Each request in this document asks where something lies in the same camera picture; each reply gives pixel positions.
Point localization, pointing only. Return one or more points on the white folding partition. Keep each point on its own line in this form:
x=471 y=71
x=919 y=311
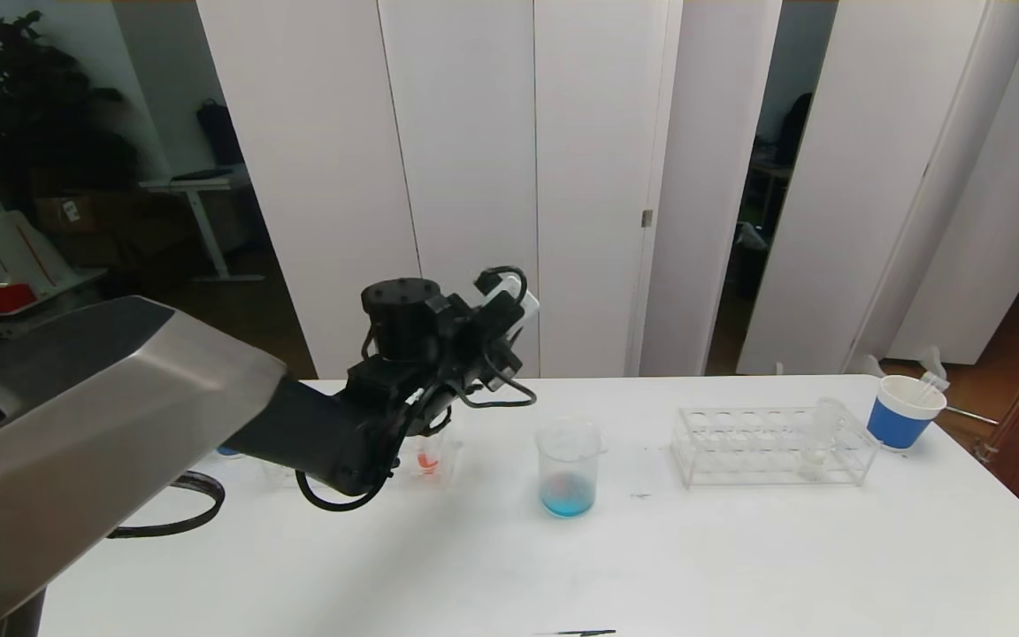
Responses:
x=872 y=177
x=456 y=133

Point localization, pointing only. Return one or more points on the white background desk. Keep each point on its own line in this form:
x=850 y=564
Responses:
x=200 y=186

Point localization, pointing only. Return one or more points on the black bag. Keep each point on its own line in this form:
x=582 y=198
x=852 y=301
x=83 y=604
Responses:
x=222 y=137

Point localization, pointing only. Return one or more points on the white angled partition panel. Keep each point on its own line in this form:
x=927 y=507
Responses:
x=704 y=177

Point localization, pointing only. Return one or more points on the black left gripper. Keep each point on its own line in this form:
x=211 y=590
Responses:
x=474 y=345

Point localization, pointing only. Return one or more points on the white machine base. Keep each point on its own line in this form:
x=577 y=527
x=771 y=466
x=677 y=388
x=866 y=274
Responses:
x=32 y=265

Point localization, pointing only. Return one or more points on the red pigment test tube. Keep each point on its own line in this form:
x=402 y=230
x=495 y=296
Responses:
x=930 y=382
x=427 y=460

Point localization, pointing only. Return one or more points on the dark potted plant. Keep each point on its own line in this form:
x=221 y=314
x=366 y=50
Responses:
x=32 y=115

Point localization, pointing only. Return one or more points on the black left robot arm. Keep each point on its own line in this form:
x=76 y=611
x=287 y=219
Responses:
x=120 y=416

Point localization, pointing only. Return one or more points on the white partition foot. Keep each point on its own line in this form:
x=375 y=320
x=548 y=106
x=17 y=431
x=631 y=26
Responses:
x=863 y=364

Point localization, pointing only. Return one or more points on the clear glass beaker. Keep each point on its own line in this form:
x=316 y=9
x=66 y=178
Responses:
x=567 y=500

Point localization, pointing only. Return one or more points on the clear acrylic test tube rack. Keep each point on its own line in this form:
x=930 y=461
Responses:
x=443 y=460
x=762 y=447

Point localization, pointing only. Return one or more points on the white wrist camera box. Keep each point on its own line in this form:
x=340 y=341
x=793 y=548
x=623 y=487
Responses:
x=518 y=305

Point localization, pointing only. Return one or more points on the cardboard box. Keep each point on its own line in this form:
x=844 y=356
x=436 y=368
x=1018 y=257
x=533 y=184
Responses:
x=76 y=214

